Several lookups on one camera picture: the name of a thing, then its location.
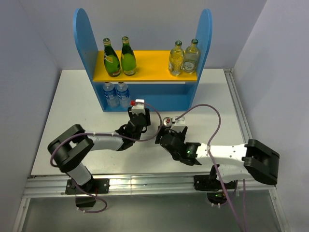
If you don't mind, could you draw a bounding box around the aluminium rail frame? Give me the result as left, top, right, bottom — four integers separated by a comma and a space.
13, 69, 291, 232

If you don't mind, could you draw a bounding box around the red bull can back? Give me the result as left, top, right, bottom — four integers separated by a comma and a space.
162, 117, 172, 127

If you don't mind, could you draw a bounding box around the clear drink glass bottle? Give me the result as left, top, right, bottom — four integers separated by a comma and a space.
183, 39, 200, 73

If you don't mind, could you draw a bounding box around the yellow drink glass bottle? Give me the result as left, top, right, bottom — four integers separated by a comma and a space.
169, 40, 184, 76

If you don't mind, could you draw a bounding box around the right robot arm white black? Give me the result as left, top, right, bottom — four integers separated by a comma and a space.
155, 126, 280, 189

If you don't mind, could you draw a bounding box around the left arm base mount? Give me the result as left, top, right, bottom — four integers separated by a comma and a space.
65, 178, 110, 209

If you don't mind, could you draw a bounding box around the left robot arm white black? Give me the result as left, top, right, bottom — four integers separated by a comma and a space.
47, 107, 151, 193

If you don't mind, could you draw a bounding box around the green glass bottle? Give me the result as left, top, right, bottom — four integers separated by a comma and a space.
103, 38, 121, 77
121, 36, 137, 76

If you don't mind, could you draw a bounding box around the blue and yellow wooden shelf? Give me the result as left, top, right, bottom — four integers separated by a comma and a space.
73, 8, 212, 112

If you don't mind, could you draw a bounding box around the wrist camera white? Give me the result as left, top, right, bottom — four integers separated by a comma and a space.
130, 99, 146, 115
170, 116, 186, 132

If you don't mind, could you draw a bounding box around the water bottle blue label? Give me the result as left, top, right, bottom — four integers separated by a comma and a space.
116, 82, 131, 108
103, 82, 119, 108

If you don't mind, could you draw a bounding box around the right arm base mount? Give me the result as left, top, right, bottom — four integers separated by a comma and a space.
193, 175, 227, 207

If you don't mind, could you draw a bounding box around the green glass bottle back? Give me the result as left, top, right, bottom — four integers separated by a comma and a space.
103, 38, 121, 77

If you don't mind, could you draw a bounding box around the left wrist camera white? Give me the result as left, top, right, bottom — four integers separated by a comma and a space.
130, 99, 146, 115

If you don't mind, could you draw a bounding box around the green glass bottle front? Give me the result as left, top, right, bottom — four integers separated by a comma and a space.
121, 36, 137, 76

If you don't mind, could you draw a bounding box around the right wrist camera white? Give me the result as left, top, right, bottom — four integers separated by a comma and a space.
170, 116, 186, 132

